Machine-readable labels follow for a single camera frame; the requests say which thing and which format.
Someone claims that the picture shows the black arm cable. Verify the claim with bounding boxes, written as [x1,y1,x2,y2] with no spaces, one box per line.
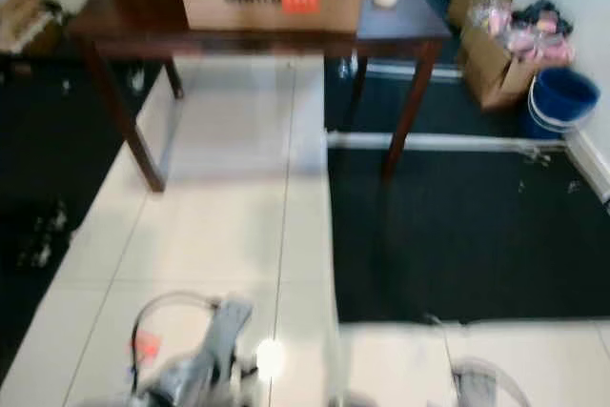
[131,291,220,397]
[486,361,535,407]

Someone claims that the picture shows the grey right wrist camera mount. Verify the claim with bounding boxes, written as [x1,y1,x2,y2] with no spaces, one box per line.
[453,359,501,407]

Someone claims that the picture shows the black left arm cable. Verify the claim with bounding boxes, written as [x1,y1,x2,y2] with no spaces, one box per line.
[131,291,220,397]

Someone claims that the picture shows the black cloth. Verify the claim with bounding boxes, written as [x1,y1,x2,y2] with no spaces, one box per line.
[515,0,573,36]

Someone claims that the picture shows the small brown cardboard box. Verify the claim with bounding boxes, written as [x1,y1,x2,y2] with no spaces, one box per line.
[0,0,63,55]

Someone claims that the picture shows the black floor mat with debris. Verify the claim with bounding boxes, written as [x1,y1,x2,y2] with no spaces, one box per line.
[0,52,168,379]

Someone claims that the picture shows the blue bucket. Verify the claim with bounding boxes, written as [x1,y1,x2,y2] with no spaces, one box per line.
[524,67,601,139]

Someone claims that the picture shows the pink packets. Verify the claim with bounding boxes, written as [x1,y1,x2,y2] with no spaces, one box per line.
[477,0,578,65]

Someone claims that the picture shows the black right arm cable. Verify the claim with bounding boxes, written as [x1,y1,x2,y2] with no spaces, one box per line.
[486,361,535,407]

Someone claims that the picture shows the open cardboard box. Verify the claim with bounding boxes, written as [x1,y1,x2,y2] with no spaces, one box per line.
[446,0,578,111]

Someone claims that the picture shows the large black floor mat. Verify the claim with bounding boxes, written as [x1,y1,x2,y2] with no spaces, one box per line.
[327,148,610,325]

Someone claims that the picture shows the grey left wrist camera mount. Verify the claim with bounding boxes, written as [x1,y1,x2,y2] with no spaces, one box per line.
[200,295,254,379]

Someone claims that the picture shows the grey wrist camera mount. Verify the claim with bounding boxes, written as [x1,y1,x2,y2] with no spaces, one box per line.
[200,295,254,379]
[453,359,501,407]

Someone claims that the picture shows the dark wooden table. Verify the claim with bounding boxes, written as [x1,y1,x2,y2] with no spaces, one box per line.
[71,0,454,193]

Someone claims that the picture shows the narrow black floor mat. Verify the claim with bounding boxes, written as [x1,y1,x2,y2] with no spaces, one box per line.
[324,56,535,136]

